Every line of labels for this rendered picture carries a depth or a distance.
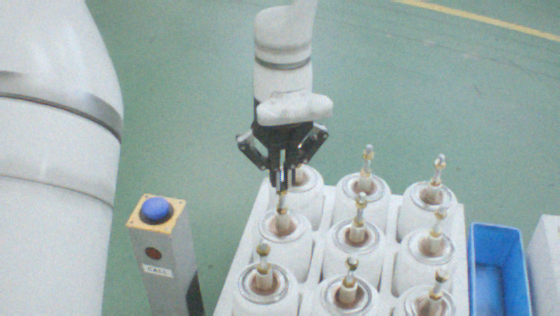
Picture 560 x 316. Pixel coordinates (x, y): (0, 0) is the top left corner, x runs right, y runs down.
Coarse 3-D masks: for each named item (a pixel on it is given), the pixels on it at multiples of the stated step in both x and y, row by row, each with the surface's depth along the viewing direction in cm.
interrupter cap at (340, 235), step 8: (344, 224) 82; (368, 224) 82; (336, 232) 81; (344, 232) 81; (368, 232) 81; (376, 232) 81; (336, 240) 80; (344, 240) 80; (368, 240) 80; (376, 240) 80; (344, 248) 78; (352, 248) 78; (360, 248) 78; (368, 248) 78; (376, 248) 78
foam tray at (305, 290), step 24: (264, 192) 99; (456, 216) 94; (312, 240) 90; (456, 240) 89; (240, 264) 85; (312, 264) 85; (384, 264) 85; (312, 288) 81; (384, 288) 81; (456, 288) 81; (216, 312) 78; (384, 312) 77
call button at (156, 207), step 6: (150, 198) 76; (156, 198) 76; (162, 198) 76; (144, 204) 75; (150, 204) 75; (156, 204) 75; (162, 204) 75; (168, 204) 75; (144, 210) 74; (150, 210) 74; (156, 210) 74; (162, 210) 74; (168, 210) 75; (150, 216) 73; (156, 216) 74; (162, 216) 74
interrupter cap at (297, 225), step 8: (264, 216) 84; (272, 216) 84; (296, 216) 84; (264, 224) 82; (272, 224) 83; (296, 224) 82; (304, 224) 82; (264, 232) 81; (272, 232) 81; (280, 232) 81; (288, 232) 81; (296, 232) 81; (304, 232) 81; (272, 240) 80; (280, 240) 80; (288, 240) 80
